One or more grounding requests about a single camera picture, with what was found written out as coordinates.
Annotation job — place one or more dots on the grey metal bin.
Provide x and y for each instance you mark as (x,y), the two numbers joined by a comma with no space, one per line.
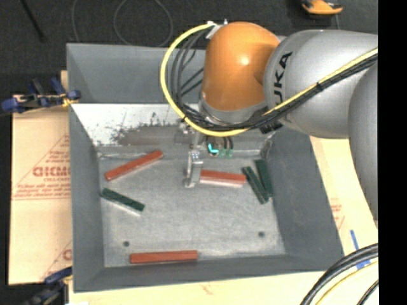
(190,224)

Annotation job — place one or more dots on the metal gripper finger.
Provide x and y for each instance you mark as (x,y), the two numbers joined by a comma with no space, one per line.
(190,173)
(197,163)

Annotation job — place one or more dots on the brown cardboard board red print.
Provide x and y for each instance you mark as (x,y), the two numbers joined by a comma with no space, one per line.
(38,208)

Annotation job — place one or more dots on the dark green flat block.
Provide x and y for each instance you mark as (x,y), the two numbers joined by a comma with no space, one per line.
(255,186)
(265,178)
(123,199)

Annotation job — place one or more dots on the black cylinder on white bracket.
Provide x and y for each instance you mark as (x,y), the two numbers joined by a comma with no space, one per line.
(271,128)

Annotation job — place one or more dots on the red-brown flat block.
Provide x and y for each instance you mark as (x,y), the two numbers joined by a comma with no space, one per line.
(163,256)
(133,165)
(222,177)

